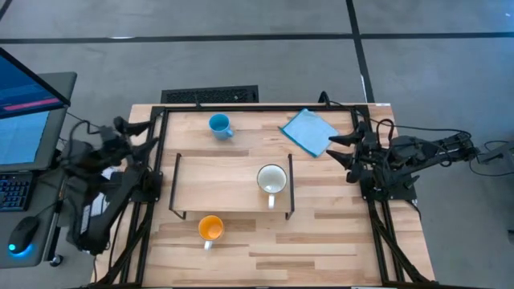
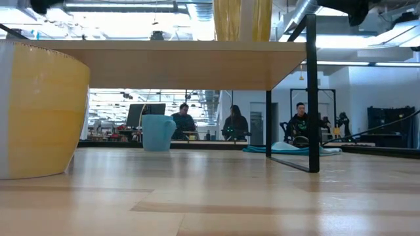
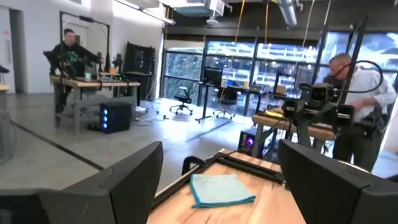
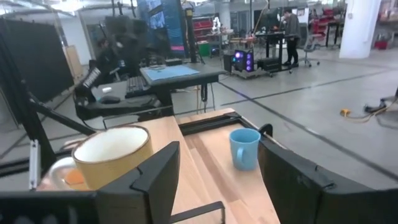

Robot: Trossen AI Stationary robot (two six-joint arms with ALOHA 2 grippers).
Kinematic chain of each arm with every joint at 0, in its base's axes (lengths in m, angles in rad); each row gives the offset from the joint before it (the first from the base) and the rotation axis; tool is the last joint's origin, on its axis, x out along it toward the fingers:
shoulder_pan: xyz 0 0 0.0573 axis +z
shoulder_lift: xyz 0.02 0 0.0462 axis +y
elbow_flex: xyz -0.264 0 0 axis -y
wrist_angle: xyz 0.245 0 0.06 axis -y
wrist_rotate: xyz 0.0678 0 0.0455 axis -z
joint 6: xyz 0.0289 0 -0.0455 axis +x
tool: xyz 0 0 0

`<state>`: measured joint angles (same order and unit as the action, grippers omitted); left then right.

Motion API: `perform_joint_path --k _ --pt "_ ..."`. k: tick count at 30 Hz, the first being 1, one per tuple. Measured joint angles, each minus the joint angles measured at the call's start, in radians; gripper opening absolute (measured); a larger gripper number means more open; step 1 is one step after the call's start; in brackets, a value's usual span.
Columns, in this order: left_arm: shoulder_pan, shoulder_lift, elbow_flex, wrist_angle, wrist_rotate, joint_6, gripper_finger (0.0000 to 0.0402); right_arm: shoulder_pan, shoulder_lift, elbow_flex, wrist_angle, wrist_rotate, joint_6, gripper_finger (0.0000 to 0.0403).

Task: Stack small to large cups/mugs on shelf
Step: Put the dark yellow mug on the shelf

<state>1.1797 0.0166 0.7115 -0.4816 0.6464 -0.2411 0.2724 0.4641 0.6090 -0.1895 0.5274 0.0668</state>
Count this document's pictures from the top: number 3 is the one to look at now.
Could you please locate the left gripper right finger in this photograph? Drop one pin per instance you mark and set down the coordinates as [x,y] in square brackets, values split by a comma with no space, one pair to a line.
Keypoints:
[335,199]

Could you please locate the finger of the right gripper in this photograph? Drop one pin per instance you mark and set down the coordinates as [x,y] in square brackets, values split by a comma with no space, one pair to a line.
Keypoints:
[345,115]
[290,109]

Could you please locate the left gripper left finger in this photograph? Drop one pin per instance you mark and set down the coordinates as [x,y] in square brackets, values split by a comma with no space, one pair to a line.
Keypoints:
[93,202]

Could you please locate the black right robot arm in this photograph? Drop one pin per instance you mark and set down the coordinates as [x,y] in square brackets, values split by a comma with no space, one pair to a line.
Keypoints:
[362,126]

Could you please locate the wooden table grey legs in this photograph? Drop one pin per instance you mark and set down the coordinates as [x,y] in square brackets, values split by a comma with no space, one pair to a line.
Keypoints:
[93,83]
[280,123]

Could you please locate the cardboard box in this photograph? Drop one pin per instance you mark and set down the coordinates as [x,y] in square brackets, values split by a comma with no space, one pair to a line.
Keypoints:
[280,89]

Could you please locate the person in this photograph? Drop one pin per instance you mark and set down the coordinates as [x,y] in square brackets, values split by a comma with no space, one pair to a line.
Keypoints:
[370,84]
[70,54]

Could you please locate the black computer tower purple light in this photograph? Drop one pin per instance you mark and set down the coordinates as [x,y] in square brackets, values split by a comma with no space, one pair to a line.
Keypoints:
[248,141]

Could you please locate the black office chair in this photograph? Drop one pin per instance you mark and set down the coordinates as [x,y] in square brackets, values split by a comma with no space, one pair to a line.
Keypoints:
[183,99]
[228,96]

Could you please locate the black computer monitor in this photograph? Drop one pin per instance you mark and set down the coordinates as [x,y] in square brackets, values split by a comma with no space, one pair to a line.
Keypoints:
[213,77]

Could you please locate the black desk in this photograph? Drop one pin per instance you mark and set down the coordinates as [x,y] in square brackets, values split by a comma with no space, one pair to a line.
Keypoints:
[205,102]

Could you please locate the black computer tower blue lights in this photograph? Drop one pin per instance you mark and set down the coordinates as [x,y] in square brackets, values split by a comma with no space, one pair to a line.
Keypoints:
[116,116]

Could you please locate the light blue cloth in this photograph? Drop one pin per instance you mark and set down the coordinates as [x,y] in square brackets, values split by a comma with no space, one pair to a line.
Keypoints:
[217,189]

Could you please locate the grey cabinet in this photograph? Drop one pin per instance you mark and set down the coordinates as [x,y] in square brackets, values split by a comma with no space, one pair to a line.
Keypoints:
[4,133]

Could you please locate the green cup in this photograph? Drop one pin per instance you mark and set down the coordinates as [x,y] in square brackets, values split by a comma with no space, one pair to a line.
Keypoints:
[88,76]

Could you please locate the black flat panel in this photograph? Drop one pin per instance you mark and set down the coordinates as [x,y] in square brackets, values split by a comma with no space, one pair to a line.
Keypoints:
[138,59]

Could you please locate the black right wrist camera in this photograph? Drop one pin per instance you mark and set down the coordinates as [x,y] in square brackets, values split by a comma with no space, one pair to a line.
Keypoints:
[318,92]

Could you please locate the black aluminium table frame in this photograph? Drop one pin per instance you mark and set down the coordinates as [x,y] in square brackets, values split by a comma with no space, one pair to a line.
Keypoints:
[248,168]

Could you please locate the black camera rig frame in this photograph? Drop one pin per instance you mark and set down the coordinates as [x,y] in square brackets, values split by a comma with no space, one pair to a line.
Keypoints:
[86,19]

